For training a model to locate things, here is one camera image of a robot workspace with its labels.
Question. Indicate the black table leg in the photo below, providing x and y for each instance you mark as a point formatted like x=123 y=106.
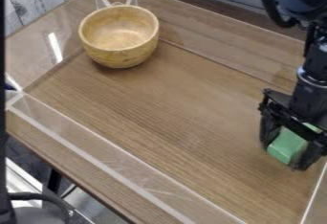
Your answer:
x=53 y=181

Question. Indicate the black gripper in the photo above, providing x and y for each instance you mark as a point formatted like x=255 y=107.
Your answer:
x=278 y=116

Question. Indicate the green rectangular block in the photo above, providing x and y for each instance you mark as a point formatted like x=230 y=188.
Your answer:
x=287 y=147

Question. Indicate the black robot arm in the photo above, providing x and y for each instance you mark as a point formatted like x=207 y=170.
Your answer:
x=308 y=13

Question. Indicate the black metal base plate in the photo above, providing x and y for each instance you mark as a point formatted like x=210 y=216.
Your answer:
x=77 y=216

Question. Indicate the light wooden bowl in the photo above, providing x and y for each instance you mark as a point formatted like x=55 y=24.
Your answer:
x=119 y=35

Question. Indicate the clear acrylic tray wall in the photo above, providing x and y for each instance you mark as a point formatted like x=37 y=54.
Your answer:
x=159 y=139

